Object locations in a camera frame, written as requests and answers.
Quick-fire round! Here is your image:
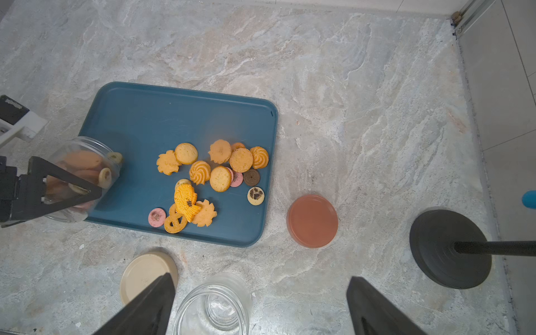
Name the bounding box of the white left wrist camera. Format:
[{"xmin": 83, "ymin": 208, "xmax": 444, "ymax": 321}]
[{"xmin": 1, "ymin": 95, "xmax": 48, "ymax": 147}]

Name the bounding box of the jar with beige lid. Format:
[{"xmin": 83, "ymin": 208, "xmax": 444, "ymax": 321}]
[{"xmin": 44, "ymin": 136, "xmax": 124, "ymax": 223}]

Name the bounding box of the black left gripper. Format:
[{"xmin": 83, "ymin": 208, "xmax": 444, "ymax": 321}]
[{"xmin": 1, "ymin": 156, "xmax": 103, "ymax": 228}]

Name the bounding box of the terracotta jar lid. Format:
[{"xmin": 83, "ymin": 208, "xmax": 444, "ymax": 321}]
[{"xmin": 287, "ymin": 194, "xmax": 339, "ymax": 248}]

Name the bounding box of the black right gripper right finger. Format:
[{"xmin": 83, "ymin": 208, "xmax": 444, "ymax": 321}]
[{"xmin": 346, "ymin": 276, "xmax": 426, "ymax": 335}]

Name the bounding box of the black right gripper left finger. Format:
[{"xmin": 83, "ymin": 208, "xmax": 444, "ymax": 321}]
[{"xmin": 94, "ymin": 273, "xmax": 175, "ymax": 335}]

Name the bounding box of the orange flower cookie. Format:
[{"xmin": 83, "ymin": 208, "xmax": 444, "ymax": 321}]
[{"xmin": 156, "ymin": 150, "xmax": 181, "ymax": 175}]

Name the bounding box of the aluminium corner frame post right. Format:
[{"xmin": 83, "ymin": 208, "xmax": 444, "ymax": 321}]
[{"xmin": 450, "ymin": 0, "xmax": 496, "ymax": 38}]

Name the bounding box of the yellow pretzel cookie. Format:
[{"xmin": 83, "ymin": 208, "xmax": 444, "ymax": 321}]
[{"xmin": 164, "ymin": 204, "xmax": 188, "ymax": 234}]

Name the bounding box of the microphone on black stand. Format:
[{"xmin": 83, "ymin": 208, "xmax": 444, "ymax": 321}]
[{"xmin": 409, "ymin": 209, "xmax": 535, "ymax": 290}]

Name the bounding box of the teal plastic tray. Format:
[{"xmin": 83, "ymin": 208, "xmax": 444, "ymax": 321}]
[{"xmin": 80, "ymin": 82, "xmax": 279, "ymax": 247}]

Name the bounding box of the pink ring cookie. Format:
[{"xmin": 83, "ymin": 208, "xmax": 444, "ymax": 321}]
[{"xmin": 148, "ymin": 208, "xmax": 167, "ymax": 228}]

